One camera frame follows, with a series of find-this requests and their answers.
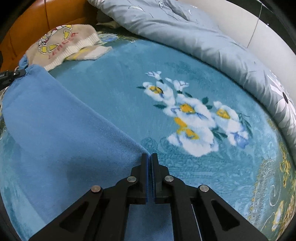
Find orange wooden headboard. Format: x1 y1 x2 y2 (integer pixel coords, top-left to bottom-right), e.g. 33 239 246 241
1 1 97 71

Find blue crumpled cloth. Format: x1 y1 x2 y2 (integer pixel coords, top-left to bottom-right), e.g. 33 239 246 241
18 54 29 69

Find light blue sweatpants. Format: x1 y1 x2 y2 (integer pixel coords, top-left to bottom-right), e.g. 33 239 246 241
1 63 174 240

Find beige cartoon knit sweater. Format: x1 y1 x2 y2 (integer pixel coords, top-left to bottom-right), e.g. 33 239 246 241
25 24 112 71

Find light blue floral quilt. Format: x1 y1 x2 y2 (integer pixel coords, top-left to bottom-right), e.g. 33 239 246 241
91 1 295 146

